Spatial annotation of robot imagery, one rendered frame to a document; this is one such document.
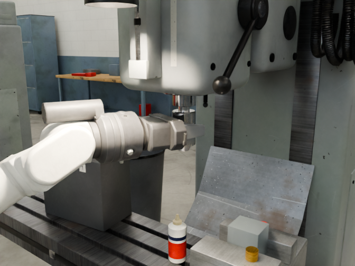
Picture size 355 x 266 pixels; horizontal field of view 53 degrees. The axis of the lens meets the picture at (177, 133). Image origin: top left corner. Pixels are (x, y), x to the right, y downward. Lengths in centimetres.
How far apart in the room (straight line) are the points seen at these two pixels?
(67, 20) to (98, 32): 97
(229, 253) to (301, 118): 46
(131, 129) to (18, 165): 19
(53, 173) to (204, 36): 31
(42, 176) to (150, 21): 29
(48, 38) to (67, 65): 64
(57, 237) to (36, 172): 43
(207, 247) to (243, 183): 41
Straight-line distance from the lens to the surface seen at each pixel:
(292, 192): 101
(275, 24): 76
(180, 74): 59
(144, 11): 59
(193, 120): 69
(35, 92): 795
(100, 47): 725
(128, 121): 62
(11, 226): 113
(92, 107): 61
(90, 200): 95
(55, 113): 60
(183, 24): 58
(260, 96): 103
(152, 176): 265
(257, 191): 104
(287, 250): 72
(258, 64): 73
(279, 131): 102
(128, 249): 89
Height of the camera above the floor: 139
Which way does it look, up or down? 14 degrees down
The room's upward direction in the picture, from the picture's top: straight up
